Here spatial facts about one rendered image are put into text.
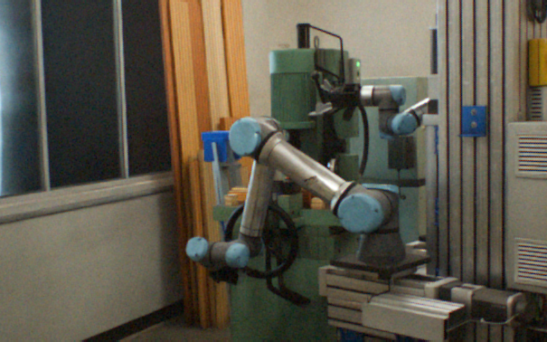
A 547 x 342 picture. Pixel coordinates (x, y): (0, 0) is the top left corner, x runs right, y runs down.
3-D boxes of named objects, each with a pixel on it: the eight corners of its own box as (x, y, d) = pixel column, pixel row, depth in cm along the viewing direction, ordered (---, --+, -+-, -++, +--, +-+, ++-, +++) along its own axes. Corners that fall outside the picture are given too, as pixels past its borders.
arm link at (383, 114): (385, 140, 268) (385, 109, 267) (375, 138, 279) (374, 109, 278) (406, 139, 270) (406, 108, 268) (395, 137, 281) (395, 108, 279)
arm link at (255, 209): (267, 111, 253) (239, 250, 263) (250, 112, 243) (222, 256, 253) (297, 119, 248) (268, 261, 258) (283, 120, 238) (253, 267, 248)
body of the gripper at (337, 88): (330, 80, 282) (361, 79, 277) (335, 97, 288) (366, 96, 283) (325, 94, 277) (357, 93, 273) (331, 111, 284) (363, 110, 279)
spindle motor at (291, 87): (264, 130, 299) (261, 50, 296) (281, 128, 315) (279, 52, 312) (306, 129, 292) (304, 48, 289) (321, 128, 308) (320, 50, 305)
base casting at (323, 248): (228, 253, 302) (227, 231, 301) (284, 230, 354) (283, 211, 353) (335, 261, 284) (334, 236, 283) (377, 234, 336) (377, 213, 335)
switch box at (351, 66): (340, 96, 322) (339, 58, 321) (347, 96, 331) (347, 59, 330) (354, 96, 320) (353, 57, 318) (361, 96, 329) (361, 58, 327)
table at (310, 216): (201, 224, 295) (200, 209, 294) (235, 213, 322) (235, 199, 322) (351, 232, 270) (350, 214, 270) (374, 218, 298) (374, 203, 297)
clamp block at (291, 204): (254, 219, 285) (253, 195, 284) (268, 213, 297) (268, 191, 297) (290, 221, 279) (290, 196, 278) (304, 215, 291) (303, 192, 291)
